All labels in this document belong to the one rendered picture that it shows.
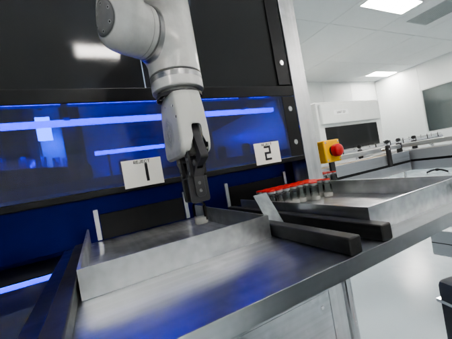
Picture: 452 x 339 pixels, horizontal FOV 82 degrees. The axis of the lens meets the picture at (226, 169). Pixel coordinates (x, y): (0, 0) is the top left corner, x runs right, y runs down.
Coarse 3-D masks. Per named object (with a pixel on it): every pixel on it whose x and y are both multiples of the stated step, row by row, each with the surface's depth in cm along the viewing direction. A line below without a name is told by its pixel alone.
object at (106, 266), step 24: (216, 216) 57; (240, 216) 47; (264, 216) 40; (120, 240) 57; (144, 240) 53; (168, 240) 49; (192, 240) 35; (216, 240) 36; (240, 240) 38; (96, 264) 29; (120, 264) 31; (144, 264) 32; (168, 264) 33; (96, 288) 29; (120, 288) 30
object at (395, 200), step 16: (432, 176) 49; (448, 176) 47; (336, 192) 70; (352, 192) 65; (368, 192) 62; (384, 192) 58; (400, 192) 55; (416, 192) 39; (432, 192) 41; (448, 192) 43; (288, 208) 48; (304, 208) 45; (320, 208) 41; (336, 208) 38; (352, 208) 36; (368, 208) 34; (384, 208) 35; (400, 208) 37; (416, 208) 39; (432, 208) 41
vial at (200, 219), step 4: (192, 204) 42; (196, 204) 42; (200, 204) 42; (204, 204) 42; (192, 208) 42; (196, 208) 42; (200, 208) 42; (196, 212) 42; (200, 212) 42; (204, 212) 42; (196, 216) 42; (200, 216) 42; (204, 216) 42; (196, 220) 42; (200, 220) 42; (204, 220) 42; (208, 220) 43; (196, 224) 42; (200, 224) 42
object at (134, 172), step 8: (136, 160) 57; (144, 160) 58; (152, 160) 59; (160, 160) 59; (128, 168) 56; (136, 168) 57; (144, 168) 58; (152, 168) 58; (160, 168) 59; (128, 176) 56; (136, 176) 57; (144, 176) 58; (152, 176) 58; (160, 176) 59; (128, 184) 56; (136, 184) 57; (144, 184) 57
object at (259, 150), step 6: (258, 144) 72; (264, 144) 72; (270, 144) 73; (276, 144) 74; (258, 150) 71; (264, 150) 72; (270, 150) 73; (276, 150) 74; (258, 156) 71; (264, 156) 72; (270, 156) 73; (276, 156) 74; (258, 162) 71; (264, 162) 72; (270, 162) 73
